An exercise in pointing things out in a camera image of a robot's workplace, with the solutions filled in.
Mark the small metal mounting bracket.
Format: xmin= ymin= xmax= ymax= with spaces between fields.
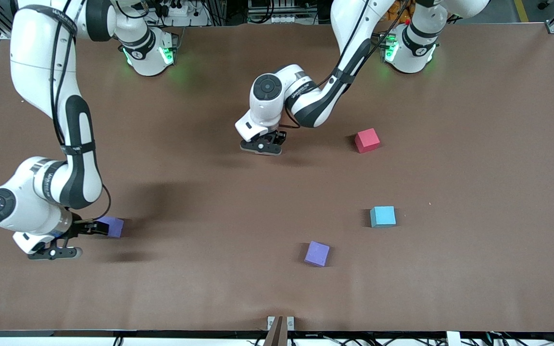
xmin=267 ymin=316 xmax=295 ymax=332

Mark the orange snack bag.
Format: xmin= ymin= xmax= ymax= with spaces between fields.
xmin=385 ymin=2 xmax=413 ymax=25

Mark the brown paper table cover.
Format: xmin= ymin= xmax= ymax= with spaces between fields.
xmin=0 ymin=23 xmax=554 ymax=333

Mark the red foam block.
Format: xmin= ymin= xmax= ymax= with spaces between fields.
xmin=354 ymin=128 xmax=381 ymax=154

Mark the brown mounting pole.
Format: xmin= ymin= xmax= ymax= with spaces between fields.
xmin=263 ymin=316 xmax=289 ymax=346

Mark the metal equipment rack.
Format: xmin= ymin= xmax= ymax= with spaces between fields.
xmin=247 ymin=0 xmax=317 ymax=25

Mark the white power strip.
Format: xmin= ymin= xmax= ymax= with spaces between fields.
xmin=161 ymin=0 xmax=196 ymax=18

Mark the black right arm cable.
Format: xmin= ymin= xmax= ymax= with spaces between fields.
xmin=49 ymin=0 xmax=112 ymax=222

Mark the purple foam block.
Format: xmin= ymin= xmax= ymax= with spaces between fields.
xmin=304 ymin=241 xmax=330 ymax=267
xmin=95 ymin=216 xmax=125 ymax=238

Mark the cyan foam block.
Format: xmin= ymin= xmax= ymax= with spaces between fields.
xmin=370 ymin=206 xmax=397 ymax=228

